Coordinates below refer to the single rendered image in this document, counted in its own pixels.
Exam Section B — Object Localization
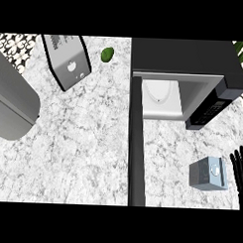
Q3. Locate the pale blue milk carton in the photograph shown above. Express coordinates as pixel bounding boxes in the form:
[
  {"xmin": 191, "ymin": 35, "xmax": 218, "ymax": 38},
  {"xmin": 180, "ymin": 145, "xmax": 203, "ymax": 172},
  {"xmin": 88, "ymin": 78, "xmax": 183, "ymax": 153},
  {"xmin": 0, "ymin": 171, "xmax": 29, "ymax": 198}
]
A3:
[{"xmin": 187, "ymin": 155, "xmax": 230, "ymax": 192}]

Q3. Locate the black microwave oven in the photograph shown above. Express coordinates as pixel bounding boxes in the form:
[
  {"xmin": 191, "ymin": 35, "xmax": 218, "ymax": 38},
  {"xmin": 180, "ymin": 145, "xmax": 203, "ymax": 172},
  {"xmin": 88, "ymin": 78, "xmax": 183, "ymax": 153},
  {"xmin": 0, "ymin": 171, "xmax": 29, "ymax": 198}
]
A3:
[{"xmin": 128, "ymin": 38, "xmax": 243, "ymax": 133}]

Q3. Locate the green lime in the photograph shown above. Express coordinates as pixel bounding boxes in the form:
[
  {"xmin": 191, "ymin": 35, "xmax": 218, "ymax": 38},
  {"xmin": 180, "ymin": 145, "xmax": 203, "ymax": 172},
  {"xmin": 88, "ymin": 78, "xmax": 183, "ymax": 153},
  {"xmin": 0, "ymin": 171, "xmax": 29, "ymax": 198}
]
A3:
[{"xmin": 100, "ymin": 47, "xmax": 115, "ymax": 63}]

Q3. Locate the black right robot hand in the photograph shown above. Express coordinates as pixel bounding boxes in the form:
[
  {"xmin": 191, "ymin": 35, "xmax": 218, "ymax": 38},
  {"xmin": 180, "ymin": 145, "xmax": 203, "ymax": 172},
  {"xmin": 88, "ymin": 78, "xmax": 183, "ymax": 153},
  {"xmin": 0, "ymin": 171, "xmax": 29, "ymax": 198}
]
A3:
[{"xmin": 226, "ymin": 144, "xmax": 243, "ymax": 211}]

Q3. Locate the silver toaster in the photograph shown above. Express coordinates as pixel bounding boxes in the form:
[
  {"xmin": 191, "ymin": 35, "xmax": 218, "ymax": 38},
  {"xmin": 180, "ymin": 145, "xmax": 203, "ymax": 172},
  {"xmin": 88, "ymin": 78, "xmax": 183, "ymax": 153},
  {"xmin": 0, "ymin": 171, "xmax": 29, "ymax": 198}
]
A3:
[{"xmin": 39, "ymin": 35, "xmax": 93, "ymax": 93}]

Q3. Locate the black microwave door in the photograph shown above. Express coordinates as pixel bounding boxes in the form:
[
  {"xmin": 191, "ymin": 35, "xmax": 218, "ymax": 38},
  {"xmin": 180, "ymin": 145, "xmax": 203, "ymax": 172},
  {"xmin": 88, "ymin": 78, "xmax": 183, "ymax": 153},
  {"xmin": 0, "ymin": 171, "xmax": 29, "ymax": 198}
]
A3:
[{"xmin": 126, "ymin": 75, "xmax": 151, "ymax": 207}]

